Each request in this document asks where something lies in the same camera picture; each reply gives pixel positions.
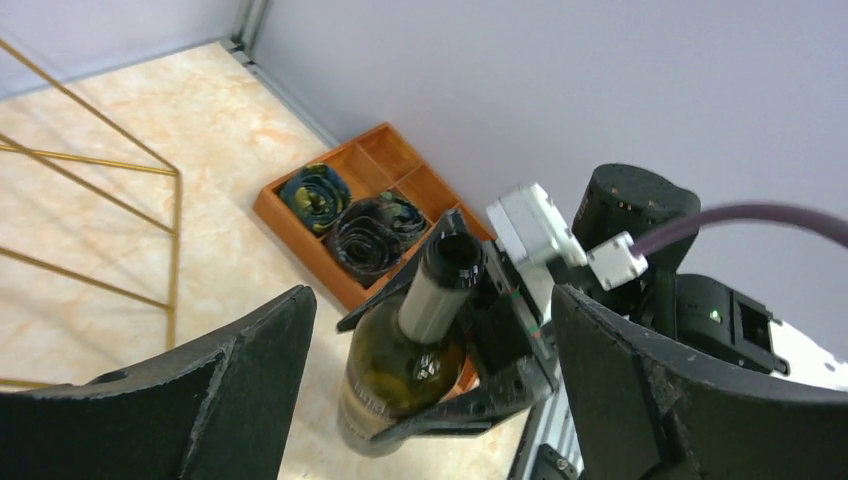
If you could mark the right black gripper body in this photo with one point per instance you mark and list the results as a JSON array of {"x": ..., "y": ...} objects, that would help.
[{"x": 506, "y": 325}]

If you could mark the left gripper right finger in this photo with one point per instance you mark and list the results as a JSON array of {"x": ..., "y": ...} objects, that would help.
[{"x": 647, "y": 407}]

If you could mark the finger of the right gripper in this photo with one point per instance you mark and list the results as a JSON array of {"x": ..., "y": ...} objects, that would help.
[
  {"x": 452, "y": 220},
  {"x": 520, "y": 386}
]

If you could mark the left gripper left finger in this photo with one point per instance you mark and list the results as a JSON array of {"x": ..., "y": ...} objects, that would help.
[{"x": 217, "y": 407}]

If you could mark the olive green wine bottle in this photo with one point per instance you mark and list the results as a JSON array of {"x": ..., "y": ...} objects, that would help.
[{"x": 406, "y": 353}]

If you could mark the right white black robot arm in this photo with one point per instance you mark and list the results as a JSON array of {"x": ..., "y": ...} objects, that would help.
[{"x": 692, "y": 309}]

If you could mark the dark rolled tie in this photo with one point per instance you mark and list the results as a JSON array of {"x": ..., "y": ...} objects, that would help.
[{"x": 371, "y": 236}]

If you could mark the yellow patterned rolled tie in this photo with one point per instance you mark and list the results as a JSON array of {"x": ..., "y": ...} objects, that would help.
[{"x": 317, "y": 195}]

